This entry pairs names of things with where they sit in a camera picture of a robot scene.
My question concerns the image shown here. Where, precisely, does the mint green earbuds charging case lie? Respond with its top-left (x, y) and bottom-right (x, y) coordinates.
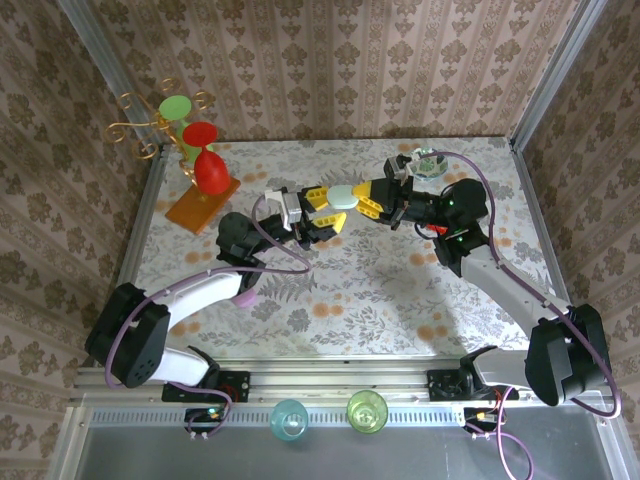
top-left (325, 183), bottom-right (360, 211)

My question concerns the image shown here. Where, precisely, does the small patterned bowl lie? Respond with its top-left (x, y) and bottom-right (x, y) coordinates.
top-left (407, 148), bottom-right (449, 182)

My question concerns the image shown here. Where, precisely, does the red plastic wine glass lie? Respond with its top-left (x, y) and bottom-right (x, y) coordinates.
top-left (180, 121), bottom-right (230, 196)

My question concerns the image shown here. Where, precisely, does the green plastic wine glass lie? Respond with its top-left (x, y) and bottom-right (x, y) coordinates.
top-left (158, 95), bottom-right (217, 164)

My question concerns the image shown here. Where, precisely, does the small black circuit board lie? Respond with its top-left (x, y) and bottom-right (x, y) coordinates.
top-left (184, 405), bottom-right (226, 442)
top-left (463, 407), bottom-right (501, 441)

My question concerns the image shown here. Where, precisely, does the teal transparent cup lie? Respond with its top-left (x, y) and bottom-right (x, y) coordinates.
top-left (269, 398), bottom-right (310, 442)

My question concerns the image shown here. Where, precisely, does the green transparent cup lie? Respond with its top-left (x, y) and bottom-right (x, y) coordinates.
top-left (346, 388), bottom-right (390, 435)

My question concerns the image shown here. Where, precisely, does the perforated metal strip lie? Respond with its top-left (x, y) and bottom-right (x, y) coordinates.
top-left (92, 407), bottom-right (469, 427)

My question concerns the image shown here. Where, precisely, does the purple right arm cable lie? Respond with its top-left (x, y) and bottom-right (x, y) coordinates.
top-left (414, 150), bottom-right (624, 480)

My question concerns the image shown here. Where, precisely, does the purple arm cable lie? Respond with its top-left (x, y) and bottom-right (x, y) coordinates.
top-left (103, 192), bottom-right (312, 426)
top-left (414, 150), bottom-right (624, 480)

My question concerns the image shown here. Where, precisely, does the gold wire glass rack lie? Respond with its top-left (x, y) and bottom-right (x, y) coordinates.
top-left (103, 77), bottom-right (242, 236)

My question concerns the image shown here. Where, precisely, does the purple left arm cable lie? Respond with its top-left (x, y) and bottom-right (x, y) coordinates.
top-left (103, 192), bottom-right (312, 426)

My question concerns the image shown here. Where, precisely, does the aluminium table edge rail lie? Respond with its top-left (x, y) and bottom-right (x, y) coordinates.
top-left (114, 144), bottom-right (169, 289)
top-left (509, 139), bottom-right (571, 306)

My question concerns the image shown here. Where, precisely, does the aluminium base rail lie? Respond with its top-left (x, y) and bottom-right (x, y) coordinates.
top-left (72, 357), bottom-right (539, 407)

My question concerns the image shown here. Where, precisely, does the aluminium frame post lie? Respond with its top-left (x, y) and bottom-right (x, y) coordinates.
top-left (54, 0), bottom-right (169, 159)
top-left (508, 0), bottom-right (609, 151)

